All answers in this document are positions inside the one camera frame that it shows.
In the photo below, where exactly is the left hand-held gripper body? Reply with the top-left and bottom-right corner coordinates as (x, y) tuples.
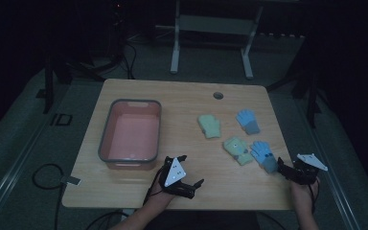
(157, 156), (196, 199)

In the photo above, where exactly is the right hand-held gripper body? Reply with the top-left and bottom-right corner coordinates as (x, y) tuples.
(290, 152), (329, 186)

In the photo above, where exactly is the blue glove with eyes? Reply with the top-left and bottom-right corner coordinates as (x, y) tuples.
(249, 140), (280, 174)

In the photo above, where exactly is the person's right hand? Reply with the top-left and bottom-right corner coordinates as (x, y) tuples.
(288, 178), (320, 210)

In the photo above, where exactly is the person's left hand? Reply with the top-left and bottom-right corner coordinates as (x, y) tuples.
(147, 171), (177, 209)

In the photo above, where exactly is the plain green glove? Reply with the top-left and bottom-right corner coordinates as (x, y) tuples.
(197, 114), (222, 140)

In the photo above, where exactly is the green glove with face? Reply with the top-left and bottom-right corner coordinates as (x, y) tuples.
(222, 136), (255, 167)

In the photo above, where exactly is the blue glove with grey cuff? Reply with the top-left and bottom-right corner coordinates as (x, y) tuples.
(235, 108), (261, 135)

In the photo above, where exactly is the pink basin with grey rim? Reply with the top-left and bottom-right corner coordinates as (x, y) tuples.
(97, 99), (163, 172)

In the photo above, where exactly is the black tripod stand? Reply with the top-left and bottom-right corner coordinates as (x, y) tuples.
(35, 52), (116, 115)
(265, 32), (323, 129)

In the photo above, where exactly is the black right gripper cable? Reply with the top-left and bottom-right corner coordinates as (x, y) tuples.
(308, 177), (321, 215)

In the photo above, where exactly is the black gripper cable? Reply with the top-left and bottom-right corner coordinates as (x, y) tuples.
(308, 177), (321, 215)
(142, 167), (166, 206)

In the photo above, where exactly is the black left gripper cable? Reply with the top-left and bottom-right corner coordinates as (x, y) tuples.
(142, 167), (166, 206)

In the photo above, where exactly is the black floor cable with plug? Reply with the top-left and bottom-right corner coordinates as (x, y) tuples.
(32, 163), (82, 230)

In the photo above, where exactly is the black cable bundle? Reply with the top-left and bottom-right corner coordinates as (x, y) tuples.
(120, 39), (139, 81)

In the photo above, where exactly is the white metal desk frame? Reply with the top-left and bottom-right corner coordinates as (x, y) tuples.
(154, 0), (265, 81)

